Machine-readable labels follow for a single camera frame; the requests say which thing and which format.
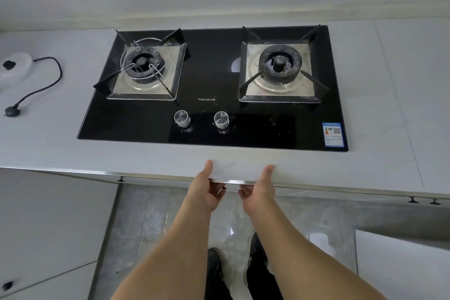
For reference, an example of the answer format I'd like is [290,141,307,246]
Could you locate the person's left hand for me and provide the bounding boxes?
[186,160,228,212]

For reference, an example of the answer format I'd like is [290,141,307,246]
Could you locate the person's right forearm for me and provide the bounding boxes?
[244,205,387,300]

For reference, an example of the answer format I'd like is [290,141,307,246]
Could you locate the person's black trousers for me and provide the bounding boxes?
[210,263,284,300]

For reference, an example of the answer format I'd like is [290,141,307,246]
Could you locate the grey open cabinet door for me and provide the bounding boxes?
[354,229,450,300]

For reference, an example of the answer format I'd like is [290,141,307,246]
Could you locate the blue energy label sticker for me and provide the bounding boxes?
[322,122,344,148]

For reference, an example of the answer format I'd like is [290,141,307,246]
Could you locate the person's right black shoe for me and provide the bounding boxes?
[247,232,270,277]

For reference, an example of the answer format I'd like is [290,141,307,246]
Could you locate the person's black shoe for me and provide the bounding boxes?
[247,232,270,277]
[206,248,224,300]

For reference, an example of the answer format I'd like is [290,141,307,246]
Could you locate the silver hob knob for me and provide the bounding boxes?
[213,111,230,131]
[174,110,192,129]

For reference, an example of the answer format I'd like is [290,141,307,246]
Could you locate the large black gas burner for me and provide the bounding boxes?
[259,45,303,83]

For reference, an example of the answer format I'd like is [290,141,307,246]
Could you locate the person's right hand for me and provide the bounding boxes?
[238,165,277,216]

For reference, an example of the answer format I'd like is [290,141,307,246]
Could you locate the person's left black shoe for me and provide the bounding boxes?
[206,248,224,300]

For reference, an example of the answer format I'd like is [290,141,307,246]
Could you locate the small black gas burner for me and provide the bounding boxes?
[130,52,164,80]

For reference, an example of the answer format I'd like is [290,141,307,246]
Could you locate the black glass gas hob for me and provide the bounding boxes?
[77,25,350,152]

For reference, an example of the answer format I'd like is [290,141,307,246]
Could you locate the square steel burner tray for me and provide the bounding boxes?
[106,43,187,101]
[239,43,315,102]

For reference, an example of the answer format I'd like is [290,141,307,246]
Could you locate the black power cable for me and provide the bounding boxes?
[14,56,64,109]

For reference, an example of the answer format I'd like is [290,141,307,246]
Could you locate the grey cabinet drawer front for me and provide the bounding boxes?
[0,260,98,300]

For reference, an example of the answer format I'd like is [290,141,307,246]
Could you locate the steel wire pot ring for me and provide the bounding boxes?
[120,38,175,86]

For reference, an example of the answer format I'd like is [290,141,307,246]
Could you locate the white kettle base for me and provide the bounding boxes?
[0,52,34,92]

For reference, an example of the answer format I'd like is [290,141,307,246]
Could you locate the person's left forearm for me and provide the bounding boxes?
[111,204,216,300]

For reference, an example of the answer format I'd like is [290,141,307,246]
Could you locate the black pan support with ring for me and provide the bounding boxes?
[92,28,191,101]

